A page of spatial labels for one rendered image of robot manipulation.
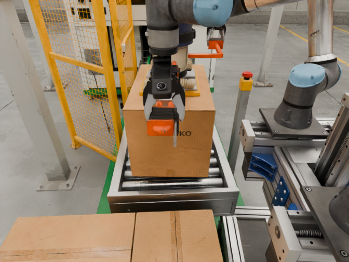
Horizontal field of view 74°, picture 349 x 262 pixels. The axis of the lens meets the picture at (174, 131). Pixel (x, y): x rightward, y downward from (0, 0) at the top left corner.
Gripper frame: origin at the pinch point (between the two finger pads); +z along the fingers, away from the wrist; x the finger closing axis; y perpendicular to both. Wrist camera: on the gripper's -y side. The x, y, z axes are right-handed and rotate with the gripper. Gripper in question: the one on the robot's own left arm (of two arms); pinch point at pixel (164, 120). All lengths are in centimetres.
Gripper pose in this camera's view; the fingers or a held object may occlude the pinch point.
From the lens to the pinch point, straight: 67.1
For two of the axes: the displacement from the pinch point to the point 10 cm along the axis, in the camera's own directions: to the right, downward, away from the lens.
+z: 0.0, 8.3, 5.6
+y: 0.2, -5.6, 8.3
